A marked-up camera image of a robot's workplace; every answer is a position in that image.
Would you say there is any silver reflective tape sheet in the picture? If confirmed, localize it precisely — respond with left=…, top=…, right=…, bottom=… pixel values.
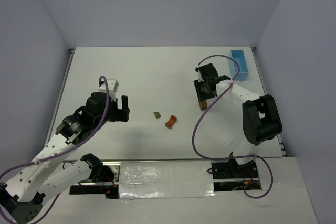
left=119, top=161, right=215, bottom=199

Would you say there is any green wood triangle block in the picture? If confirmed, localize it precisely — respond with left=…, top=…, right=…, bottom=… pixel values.
left=153, top=112, right=161, bottom=119

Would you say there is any blue plastic box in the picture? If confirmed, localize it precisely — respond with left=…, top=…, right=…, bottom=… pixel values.
left=228, top=50, right=249, bottom=81

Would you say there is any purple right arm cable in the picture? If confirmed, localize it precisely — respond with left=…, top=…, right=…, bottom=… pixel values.
left=193, top=54, right=275, bottom=198

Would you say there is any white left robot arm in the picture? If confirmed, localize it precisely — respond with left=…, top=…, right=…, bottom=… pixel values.
left=1, top=92, right=130, bottom=223

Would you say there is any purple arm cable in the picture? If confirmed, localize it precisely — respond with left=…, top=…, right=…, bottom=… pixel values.
left=0, top=76, right=110, bottom=224
left=193, top=54, right=275, bottom=198

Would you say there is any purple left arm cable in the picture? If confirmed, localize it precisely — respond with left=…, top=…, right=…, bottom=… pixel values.
left=0, top=76, right=110, bottom=224

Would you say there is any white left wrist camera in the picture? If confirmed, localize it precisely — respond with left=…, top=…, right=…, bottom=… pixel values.
left=98, top=79, right=119, bottom=101

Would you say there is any light wood rectangular block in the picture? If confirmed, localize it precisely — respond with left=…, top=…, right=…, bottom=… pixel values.
left=199, top=100, right=208, bottom=111

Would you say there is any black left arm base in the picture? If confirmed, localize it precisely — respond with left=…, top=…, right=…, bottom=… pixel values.
left=69, top=162, right=121, bottom=199

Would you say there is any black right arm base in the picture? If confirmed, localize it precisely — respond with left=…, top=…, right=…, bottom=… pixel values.
left=207, top=160, right=261, bottom=192

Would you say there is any orange wood arch block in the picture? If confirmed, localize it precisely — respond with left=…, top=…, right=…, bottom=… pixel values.
left=165, top=115, right=177, bottom=129

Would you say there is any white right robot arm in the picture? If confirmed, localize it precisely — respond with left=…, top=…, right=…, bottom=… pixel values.
left=194, top=63, right=282, bottom=177

